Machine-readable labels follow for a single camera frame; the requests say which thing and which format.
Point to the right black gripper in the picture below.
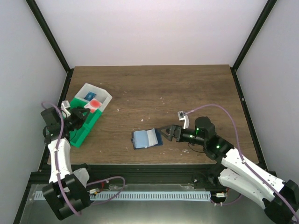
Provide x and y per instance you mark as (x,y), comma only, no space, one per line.
(174,133)

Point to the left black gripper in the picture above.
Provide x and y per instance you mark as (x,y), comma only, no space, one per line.
(76,115)

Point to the blue card holder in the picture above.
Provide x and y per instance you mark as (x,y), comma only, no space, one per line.
(146,138)

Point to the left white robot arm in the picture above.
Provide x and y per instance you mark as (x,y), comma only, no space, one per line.
(66,192)

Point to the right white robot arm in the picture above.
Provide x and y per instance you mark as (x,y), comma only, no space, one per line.
(278,198)

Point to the blue card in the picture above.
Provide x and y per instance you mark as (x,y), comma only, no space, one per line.
(89,96)

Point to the green bin upper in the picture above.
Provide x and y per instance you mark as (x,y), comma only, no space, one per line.
(91,118)

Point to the green bin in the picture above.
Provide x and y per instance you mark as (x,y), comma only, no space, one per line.
(91,118)
(77,137)

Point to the green bin lower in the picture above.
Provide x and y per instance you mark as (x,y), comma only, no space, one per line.
(77,137)

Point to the white plastic bin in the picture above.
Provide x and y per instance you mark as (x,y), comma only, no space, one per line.
(101,95)

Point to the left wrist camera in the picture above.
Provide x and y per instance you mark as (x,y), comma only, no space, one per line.
(65,107)

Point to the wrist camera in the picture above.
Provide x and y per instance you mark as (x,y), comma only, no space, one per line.
(65,107)
(182,116)

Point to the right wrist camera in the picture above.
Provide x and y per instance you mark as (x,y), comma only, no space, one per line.
(182,116)

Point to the black aluminium front rail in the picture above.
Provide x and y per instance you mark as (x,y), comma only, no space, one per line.
(195,175)

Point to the light blue slotted cable duct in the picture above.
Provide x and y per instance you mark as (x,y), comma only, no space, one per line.
(200,196)

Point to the left black frame post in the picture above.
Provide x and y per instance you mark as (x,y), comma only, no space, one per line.
(48,33)

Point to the black frame post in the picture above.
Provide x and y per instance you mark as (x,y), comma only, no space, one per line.
(254,33)
(48,33)

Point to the right black frame post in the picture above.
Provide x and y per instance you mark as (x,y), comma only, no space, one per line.
(254,33)

